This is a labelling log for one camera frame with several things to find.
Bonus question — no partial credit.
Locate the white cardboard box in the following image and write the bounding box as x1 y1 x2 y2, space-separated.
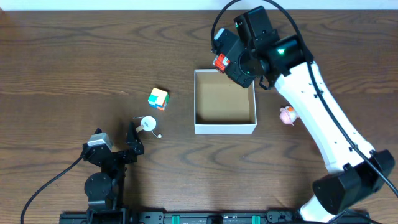
194 69 257 135

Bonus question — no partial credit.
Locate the multicoloured puzzle cube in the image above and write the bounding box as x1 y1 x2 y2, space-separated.
148 88 169 111

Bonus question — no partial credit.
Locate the pink white toy duck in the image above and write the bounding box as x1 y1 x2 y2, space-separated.
279 106 300 126

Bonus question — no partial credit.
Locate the red toy fire truck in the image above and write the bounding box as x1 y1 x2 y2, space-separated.
213 53 231 73

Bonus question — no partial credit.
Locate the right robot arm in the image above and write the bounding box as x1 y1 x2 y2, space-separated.
211 6 395 223

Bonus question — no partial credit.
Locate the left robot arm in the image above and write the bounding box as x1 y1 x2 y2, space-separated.
81 122 144 223

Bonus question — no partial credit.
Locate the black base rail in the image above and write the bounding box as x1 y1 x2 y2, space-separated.
58 210 371 224

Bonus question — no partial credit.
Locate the white rattle drum toy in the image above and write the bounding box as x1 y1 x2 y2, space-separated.
134 116 162 139

